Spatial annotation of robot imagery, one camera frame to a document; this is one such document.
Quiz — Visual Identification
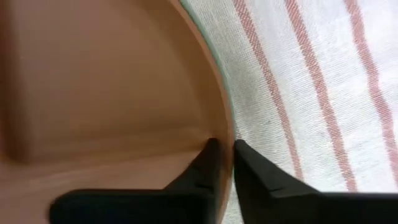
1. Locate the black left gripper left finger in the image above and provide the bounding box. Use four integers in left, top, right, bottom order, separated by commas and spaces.
133, 138, 221, 224

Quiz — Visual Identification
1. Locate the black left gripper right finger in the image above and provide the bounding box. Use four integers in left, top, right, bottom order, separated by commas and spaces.
233, 139, 330, 224

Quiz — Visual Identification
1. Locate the brown plate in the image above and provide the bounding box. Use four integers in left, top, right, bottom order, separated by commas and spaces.
0, 0, 236, 224

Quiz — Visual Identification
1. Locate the white red-striped towel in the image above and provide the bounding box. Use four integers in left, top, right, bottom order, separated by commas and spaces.
182, 0, 398, 224

